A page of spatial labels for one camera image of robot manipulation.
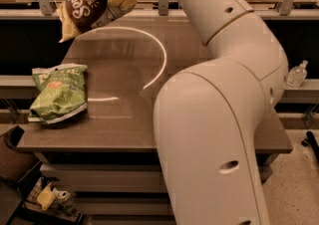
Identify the black wire floor rack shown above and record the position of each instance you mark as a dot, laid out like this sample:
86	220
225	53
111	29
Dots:
26	209

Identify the green chip bag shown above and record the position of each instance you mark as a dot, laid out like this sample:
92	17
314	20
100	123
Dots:
62	93

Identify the yellow sponge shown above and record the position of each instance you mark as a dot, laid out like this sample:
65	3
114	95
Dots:
46	197

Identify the brown chair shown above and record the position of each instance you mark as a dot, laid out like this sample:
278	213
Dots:
14	163

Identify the brown chip bag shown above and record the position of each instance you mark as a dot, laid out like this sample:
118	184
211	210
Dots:
81	16

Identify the black chair caster leg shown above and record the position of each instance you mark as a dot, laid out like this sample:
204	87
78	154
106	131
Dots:
311	140

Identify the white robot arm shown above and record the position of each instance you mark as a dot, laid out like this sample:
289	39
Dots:
205	117

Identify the hand sanitizer bottle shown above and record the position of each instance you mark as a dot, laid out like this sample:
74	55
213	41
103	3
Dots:
297	75

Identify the grey drawer cabinet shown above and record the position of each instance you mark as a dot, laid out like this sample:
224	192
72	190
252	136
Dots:
109	185

